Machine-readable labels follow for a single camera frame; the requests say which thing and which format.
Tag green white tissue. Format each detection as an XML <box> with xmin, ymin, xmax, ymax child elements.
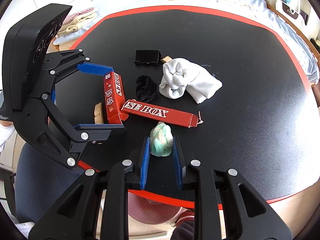
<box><xmin>150</xmin><ymin>121</ymin><xmax>173</xmax><ymax>157</ymax></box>

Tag long red box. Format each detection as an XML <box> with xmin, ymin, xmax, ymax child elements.
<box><xmin>122</xmin><ymin>100</ymin><xmax>203</xmax><ymax>128</ymax></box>

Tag wooden block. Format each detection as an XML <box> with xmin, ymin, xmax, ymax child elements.
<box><xmin>94</xmin><ymin>102</ymin><xmax>104</xmax><ymax>124</ymax></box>

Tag small red box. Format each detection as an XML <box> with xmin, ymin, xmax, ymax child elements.
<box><xmin>104</xmin><ymin>71</ymin><xmax>129</xmax><ymax>124</ymax></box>

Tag pink trash bin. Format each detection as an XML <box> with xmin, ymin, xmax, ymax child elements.
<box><xmin>128</xmin><ymin>193</ymin><xmax>182</xmax><ymax>225</ymax></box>

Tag person's left hand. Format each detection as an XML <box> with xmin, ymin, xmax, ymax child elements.
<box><xmin>0</xmin><ymin>120</ymin><xmax>13</xmax><ymax>127</ymax></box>

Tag folded pink beige blankets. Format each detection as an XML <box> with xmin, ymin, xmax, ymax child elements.
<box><xmin>57</xmin><ymin>8</ymin><xmax>98</xmax><ymax>37</ymax></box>

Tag black phone stand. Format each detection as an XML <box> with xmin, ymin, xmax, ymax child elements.
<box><xmin>134</xmin><ymin>49</ymin><xmax>161</xmax><ymax>66</ymax></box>

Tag black hair scrunchie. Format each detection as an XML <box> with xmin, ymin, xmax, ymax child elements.
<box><xmin>136</xmin><ymin>75</ymin><xmax>157</xmax><ymax>103</ymax></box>

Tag person's left leg jeans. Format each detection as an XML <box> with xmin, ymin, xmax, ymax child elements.
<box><xmin>15</xmin><ymin>142</ymin><xmax>84</xmax><ymax>223</ymax></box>

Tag wooden clip by stand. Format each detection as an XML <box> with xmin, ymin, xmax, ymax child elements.
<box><xmin>161</xmin><ymin>56</ymin><xmax>172</xmax><ymax>63</ymax></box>

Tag red and black table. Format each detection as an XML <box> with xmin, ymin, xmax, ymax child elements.
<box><xmin>47</xmin><ymin>4</ymin><xmax>320</xmax><ymax>210</ymax></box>

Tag white crumpled cloth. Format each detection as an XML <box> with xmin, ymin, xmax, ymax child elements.
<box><xmin>159</xmin><ymin>58</ymin><xmax>222</xmax><ymax>104</ymax></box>

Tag bed with blue sheet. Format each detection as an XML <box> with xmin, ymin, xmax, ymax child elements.
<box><xmin>52</xmin><ymin>0</ymin><xmax>320</xmax><ymax>86</ymax></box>

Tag white tote bag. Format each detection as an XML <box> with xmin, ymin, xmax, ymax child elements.
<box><xmin>275</xmin><ymin>0</ymin><xmax>302</xmax><ymax>20</ymax></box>

